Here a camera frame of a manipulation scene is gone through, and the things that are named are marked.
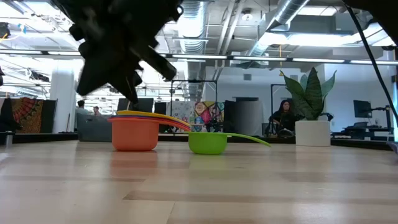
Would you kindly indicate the silver ventilation duct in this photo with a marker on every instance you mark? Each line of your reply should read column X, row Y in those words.
column 287, row 12
column 194, row 31

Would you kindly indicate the small dark blue measuring cup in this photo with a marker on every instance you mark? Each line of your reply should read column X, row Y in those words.
column 394, row 147

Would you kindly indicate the grey wall vent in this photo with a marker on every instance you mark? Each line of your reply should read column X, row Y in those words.
column 247, row 77

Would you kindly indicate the green snake plant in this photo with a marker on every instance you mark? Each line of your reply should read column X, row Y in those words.
column 312, row 93

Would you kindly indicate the yellow measuring cup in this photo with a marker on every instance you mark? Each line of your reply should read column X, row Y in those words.
column 133, row 112

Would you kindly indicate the grey plastic basket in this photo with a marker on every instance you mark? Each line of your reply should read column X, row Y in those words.
column 93, row 129

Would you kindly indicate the small black desk monitor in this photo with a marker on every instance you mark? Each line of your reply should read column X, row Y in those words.
column 362, row 109

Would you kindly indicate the grey cylinder bin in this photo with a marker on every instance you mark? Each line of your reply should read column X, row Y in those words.
column 248, row 118

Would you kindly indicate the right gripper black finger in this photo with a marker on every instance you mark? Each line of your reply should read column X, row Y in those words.
column 158, row 63
column 130, row 84

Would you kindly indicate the long ceiling light bar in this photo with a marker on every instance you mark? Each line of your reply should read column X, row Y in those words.
column 261, row 58

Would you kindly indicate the green measuring cup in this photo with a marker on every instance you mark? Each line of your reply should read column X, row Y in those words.
column 206, row 143

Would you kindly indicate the black tubular frame stand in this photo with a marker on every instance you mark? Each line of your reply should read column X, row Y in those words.
column 194, row 81

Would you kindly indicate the colourful mural board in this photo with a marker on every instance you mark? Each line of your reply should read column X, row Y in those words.
column 205, row 115

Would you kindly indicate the orange measuring cup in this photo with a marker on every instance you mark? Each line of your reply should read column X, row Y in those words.
column 135, row 137

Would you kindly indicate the wide black monitor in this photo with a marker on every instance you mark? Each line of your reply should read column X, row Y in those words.
column 146, row 105

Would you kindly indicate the grey metal post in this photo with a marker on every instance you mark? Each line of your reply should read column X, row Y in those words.
column 8, row 138

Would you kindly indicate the white plant pot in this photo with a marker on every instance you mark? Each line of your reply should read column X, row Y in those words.
column 312, row 133

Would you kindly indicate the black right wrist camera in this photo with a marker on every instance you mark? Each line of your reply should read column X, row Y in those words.
column 93, row 71

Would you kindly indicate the black panel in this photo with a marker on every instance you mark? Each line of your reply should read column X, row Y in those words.
column 49, row 115
column 229, row 118

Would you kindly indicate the dark office desk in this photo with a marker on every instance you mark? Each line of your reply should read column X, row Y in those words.
column 360, row 129

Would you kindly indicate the black aluminium table frame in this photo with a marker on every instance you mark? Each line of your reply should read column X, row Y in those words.
column 281, row 141

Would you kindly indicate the person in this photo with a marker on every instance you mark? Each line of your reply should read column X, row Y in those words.
column 96, row 110
column 81, row 107
column 284, row 116

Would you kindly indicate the colourful patterned tapestry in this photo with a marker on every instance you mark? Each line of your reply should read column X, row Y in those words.
column 28, row 113

